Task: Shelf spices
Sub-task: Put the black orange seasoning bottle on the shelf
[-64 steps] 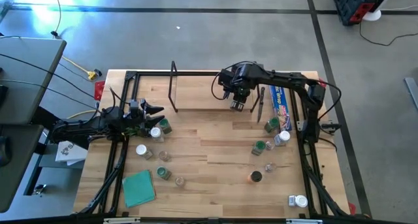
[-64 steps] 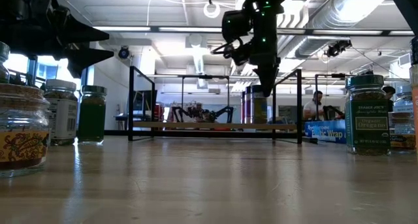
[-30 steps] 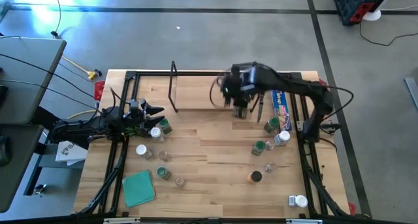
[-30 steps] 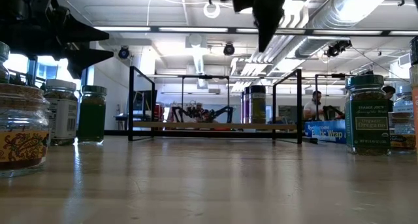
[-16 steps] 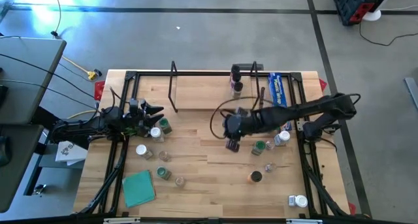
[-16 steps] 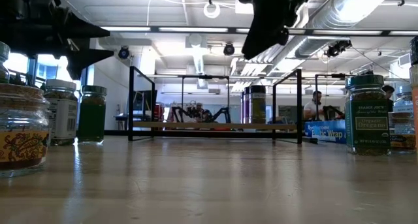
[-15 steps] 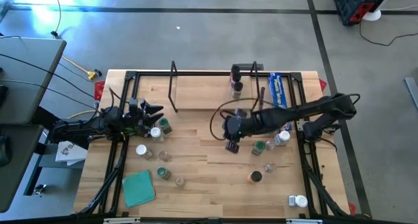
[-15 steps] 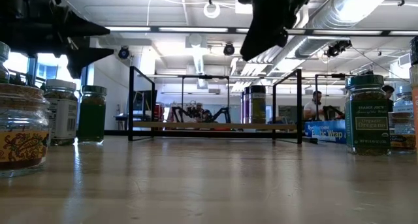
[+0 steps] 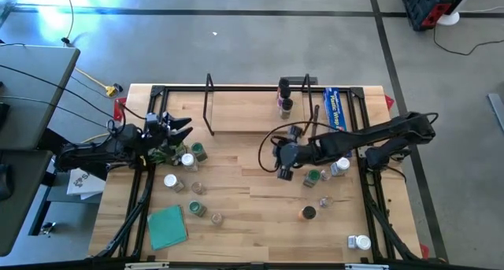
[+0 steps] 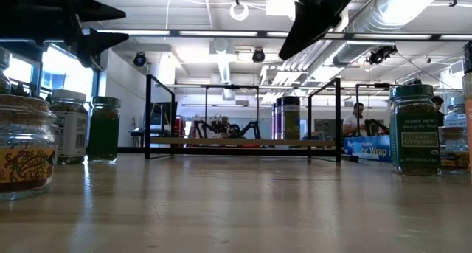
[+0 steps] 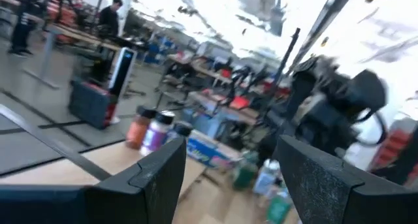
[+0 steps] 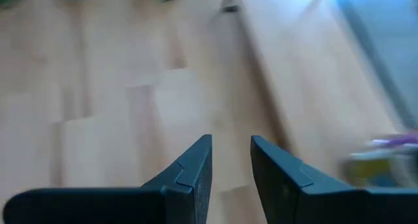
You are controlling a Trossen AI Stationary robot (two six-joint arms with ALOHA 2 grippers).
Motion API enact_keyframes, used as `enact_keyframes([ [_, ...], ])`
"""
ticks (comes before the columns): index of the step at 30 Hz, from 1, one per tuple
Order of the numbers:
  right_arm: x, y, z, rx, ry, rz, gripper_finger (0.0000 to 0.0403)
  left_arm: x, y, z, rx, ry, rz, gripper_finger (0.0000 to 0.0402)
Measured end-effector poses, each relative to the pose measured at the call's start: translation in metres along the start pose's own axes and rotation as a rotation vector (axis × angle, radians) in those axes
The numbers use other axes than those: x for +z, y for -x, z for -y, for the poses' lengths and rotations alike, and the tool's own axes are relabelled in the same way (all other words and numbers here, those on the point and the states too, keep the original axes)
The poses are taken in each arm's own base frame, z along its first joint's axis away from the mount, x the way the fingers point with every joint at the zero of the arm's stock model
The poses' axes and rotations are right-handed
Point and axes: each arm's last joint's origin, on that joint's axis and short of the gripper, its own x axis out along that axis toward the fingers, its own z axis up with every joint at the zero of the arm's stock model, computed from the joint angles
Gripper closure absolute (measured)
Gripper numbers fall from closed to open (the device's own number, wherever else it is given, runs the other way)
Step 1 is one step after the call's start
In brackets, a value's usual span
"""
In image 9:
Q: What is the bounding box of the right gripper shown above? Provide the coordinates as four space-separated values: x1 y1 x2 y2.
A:
274 124 314 183

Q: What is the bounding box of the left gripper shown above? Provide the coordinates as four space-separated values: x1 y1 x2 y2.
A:
137 112 194 149

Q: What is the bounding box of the green-lidded herb jar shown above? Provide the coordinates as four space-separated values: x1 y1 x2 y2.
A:
187 200 208 218
191 142 209 163

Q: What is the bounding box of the green-lidded oregano jar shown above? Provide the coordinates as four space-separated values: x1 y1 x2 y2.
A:
302 168 322 189

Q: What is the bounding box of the purple-label spice jar black lid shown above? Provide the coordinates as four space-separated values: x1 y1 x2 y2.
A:
279 98 295 120

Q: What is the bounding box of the white-lidded bagel seasoning jar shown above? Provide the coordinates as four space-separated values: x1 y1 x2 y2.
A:
330 157 351 178

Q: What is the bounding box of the orange spice jar black lid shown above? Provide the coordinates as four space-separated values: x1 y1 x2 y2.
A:
298 205 317 222

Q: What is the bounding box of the potted succulent black pot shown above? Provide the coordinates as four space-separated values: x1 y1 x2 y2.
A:
148 140 188 168

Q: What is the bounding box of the dark slim stick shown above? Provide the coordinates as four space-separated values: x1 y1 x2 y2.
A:
310 103 321 138

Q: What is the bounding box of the blue plastic wrap box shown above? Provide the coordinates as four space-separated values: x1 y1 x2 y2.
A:
322 87 350 133

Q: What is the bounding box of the green cloth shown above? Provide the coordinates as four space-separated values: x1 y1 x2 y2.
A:
146 205 189 251

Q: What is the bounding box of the white paper with logo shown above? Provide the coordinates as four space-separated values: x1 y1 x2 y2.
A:
65 167 107 201

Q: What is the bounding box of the grey desk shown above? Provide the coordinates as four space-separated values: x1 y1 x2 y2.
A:
0 150 54 257
0 44 82 151

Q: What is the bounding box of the red black tool case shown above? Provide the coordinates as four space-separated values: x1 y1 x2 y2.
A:
401 0 458 31

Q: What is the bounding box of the white fan base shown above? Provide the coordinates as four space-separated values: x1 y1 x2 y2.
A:
436 0 480 27

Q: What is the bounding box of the grey metal bar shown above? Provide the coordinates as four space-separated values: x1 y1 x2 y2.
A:
487 92 504 133

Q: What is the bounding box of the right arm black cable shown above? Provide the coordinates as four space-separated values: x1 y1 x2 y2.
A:
258 111 440 175

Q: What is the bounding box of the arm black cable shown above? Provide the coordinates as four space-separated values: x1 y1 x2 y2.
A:
258 111 440 175
105 102 149 145

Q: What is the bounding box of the black table frame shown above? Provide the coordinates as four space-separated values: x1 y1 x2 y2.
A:
92 83 448 265

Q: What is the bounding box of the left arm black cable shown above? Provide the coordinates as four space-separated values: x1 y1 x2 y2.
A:
105 102 149 145

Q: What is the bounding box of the black wire rack wooden shelf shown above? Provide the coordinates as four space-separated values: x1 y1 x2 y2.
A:
202 72 318 137

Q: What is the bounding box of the yellow cable with plug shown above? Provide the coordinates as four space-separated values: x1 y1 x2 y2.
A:
74 67 119 98

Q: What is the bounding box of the black desk cable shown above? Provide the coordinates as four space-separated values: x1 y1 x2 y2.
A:
0 94 109 129
0 63 115 121

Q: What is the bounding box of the black floor cable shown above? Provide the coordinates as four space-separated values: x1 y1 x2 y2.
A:
432 24 504 57
60 0 76 46

